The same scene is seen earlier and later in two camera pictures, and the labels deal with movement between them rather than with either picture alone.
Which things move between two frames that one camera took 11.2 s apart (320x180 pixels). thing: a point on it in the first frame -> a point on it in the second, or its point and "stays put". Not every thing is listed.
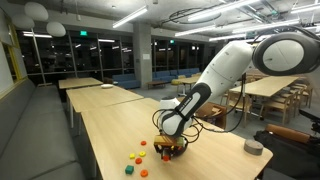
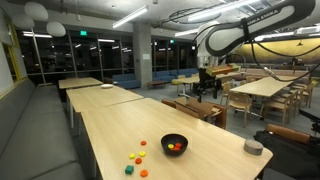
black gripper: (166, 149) -> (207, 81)
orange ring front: (144, 173) stays put
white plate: (106, 85) stays put
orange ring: (138, 160) stays put
